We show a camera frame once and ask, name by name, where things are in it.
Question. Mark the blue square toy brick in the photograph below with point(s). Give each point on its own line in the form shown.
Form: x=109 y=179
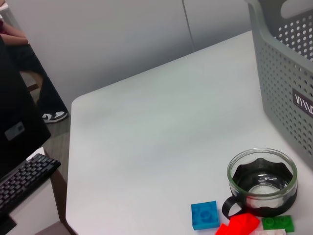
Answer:
x=204 y=215

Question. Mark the bystander bare forearm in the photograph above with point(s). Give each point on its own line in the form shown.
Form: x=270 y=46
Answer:
x=12 y=36

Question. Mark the grey perforated plastic storage bin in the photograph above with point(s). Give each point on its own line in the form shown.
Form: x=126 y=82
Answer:
x=276 y=85

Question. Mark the black white sneaker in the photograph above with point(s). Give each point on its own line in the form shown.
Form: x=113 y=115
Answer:
x=55 y=117

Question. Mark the bystander black trousers leg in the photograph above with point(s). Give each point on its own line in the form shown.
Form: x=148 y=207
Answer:
x=49 y=98

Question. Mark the brown wooden stool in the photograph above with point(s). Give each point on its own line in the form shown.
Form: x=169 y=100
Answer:
x=33 y=84

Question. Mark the glass jar left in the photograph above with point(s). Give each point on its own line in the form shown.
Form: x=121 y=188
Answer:
x=264 y=193

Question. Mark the bright red long brick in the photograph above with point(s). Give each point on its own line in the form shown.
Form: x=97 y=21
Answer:
x=242 y=224

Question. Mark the black computer monitor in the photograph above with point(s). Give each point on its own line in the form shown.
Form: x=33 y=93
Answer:
x=14 y=110

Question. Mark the black computer keyboard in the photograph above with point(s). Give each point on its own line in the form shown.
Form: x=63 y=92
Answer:
x=22 y=181

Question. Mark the white office desk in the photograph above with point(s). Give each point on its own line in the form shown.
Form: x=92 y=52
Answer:
x=31 y=215

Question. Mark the green toy brick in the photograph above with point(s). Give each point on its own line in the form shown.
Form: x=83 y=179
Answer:
x=277 y=223

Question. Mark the small white toy brick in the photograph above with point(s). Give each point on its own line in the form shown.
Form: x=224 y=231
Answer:
x=269 y=232

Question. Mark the black monitor stand base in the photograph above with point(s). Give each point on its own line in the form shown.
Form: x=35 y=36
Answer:
x=5 y=226

